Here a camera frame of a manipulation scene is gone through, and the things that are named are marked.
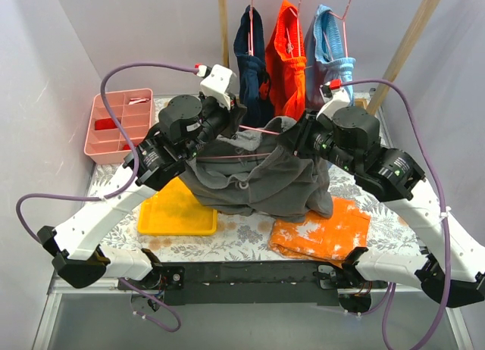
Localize pink wire hanger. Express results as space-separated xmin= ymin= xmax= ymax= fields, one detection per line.
xmin=197 ymin=125 xmax=280 ymax=160

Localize grey shorts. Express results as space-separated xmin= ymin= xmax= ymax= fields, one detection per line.
xmin=180 ymin=117 xmax=333 ymax=223

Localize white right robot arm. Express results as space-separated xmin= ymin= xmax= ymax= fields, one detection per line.
xmin=277 ymin=106 xmax=484 ymax=308

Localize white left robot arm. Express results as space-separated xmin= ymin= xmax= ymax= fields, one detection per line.
xmin=38 ymin=95 xmax=246 ymax=289

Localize red orange shorts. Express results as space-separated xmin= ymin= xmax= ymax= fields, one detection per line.
xmin=265 ymin=0 xmax=307 ymax=120

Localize navy blue shorts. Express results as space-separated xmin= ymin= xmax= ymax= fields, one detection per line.
xmin=233 ymin=5 xmax=274 ymax=128

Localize pink hanger with navy shorts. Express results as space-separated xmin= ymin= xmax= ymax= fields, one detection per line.
xmin=248 ymin=0 xmax=254 ymax=56

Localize light blue shorts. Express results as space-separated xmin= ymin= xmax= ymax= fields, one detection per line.
xmin=304 ymin=5 xmax=355 ymax=108

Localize pink hanger with red shorts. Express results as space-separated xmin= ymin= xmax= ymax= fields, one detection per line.
xmin=284 ymin=0 xmax=306 ymax=74

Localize orange white folded shorts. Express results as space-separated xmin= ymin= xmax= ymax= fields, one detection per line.
xmin=268 ymin=197 xmax=371 ymax=267

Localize pink hanger with blue shorts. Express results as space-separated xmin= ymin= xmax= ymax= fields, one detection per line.
xmin=328 ymin=0 xmax=352 ymax=58

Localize white red cloth back compartment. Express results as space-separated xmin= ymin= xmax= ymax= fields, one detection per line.
xmin=128 ymin=98 xmax=150 ymax=105

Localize red folded cloth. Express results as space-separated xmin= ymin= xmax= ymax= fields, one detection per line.
xmin=94 ymin=118 xmax=117 ymax=131

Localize pink divided organizer box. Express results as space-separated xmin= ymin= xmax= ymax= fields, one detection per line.
xmin=84 ymin=89 xmax=155 ymax=164

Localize yellow plastic tray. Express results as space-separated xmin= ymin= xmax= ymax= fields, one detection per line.
xmin=137 ymin=178 xmax=217 ymax=236

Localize floral table mat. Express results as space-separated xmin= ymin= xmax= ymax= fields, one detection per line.
xmin=102 ymin=166 xmax=420 ymax=262

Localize wooden clothes rack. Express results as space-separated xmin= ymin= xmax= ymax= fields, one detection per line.
xmin=217 ymin=0 xmax=441 ymax=115

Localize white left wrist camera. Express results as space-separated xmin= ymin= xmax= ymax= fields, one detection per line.
xmin=195 ymin=64 xmax=236 ymax=111

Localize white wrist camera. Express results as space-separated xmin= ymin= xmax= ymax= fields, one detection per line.
xmin=317 ymin=79 xmax=350 ymax=119
xmin=195 ymin=64 xmax=236 ymax=111

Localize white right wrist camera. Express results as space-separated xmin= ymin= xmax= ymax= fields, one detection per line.
xmin=317 ymin=79 xmax=350 ymax=119

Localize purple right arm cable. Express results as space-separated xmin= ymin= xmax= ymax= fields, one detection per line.
xmin=339 ymin=79 xmax=452 ymax=350

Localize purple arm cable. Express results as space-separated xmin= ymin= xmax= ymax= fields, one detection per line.
xmin=15 ymin=61 xmax=208 ymax=333
xmin=339 ymin=79 xmax=452 ymax=350

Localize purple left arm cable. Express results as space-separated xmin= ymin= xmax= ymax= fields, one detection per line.
xmin=15 ymin=61 xmax=208 ymax=333

